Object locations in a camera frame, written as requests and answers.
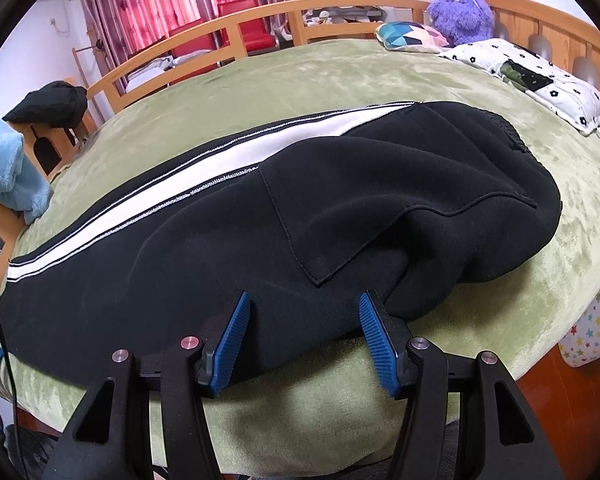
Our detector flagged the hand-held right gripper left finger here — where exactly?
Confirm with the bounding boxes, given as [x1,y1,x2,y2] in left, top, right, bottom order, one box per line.
[40,289,253,480]

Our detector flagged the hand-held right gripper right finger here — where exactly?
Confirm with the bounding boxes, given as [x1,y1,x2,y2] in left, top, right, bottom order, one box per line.
[358,290,567,480]

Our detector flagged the black pants with white stripe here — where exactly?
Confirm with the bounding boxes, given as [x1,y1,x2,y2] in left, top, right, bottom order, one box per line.
[0,101,563,386]

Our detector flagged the star-print bed sheet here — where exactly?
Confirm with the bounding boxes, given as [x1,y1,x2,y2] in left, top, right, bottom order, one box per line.
[559,262,600,370]

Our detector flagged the green plush blanket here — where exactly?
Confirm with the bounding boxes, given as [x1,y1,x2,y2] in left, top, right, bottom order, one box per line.
[0,39,600,463]

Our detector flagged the light blue fleece garment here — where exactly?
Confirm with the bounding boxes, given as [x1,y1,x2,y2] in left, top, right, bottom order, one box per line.
[0,118,53,225]

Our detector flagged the red chair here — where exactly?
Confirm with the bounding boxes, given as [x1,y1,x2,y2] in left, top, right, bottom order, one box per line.
[217,0,275,53]
[169,22,218,73]

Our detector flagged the black garment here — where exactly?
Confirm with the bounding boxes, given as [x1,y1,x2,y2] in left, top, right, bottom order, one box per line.
[2,80,89,129]

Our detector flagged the wooden coat rack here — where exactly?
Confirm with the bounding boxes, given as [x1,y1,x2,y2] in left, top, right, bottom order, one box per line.
[72,24,112,123]

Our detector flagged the colourful geometric pillow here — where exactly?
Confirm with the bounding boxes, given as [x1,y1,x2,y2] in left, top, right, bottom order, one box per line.
[375,21,451,55]

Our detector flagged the white flower-print pillow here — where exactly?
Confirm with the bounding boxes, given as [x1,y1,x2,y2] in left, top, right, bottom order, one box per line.
[437,38,600,137]

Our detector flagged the purple plush toy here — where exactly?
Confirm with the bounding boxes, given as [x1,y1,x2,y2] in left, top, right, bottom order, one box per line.
[426,0,496,47]

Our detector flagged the wooden bed frame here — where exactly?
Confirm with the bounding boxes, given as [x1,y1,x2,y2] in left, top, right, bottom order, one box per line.
[0,0,600,480]

